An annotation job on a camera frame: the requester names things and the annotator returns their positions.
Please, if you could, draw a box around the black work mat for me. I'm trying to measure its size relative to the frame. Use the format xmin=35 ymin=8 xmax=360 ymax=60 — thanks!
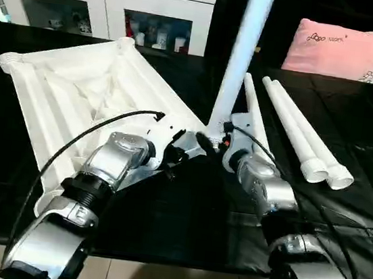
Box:
xmin=0 ymin=20 xmax=373 ymax=279

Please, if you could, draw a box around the white plastic table leg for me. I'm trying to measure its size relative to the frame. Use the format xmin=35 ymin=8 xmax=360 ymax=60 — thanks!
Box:
xmin=205 ymin=0 xmax=278 ymax=147
xmin=250 ymin=76 xmax=341 ymax=185
xmin=234 ymin=72 xmax=280 ymax=159
xmin=258 ymin=79 xmax=366 ymax=193

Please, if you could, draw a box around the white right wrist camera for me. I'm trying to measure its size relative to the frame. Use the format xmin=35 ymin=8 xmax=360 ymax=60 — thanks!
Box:
xmin=222 ymin=113 xmax=263 ymax=159

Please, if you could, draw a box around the white plastic table top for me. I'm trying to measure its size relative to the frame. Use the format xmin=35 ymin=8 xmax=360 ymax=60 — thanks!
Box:
xmin=0 ymin=21 xmax=220 ymax=236

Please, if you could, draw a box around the white glass-door cabinet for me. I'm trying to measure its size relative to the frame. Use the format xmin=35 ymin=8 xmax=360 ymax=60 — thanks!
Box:
xmin=0 ymin=0 xmax=216 ymax=59

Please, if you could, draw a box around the pink pillow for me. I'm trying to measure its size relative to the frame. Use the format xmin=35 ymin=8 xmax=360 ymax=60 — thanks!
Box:
xmin=280 ymin=16 xmax=373 ymax=83

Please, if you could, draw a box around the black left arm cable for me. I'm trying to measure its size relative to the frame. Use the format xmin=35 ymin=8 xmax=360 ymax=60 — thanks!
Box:
xmin=2 ymin=94 xmax=166 ymax=271

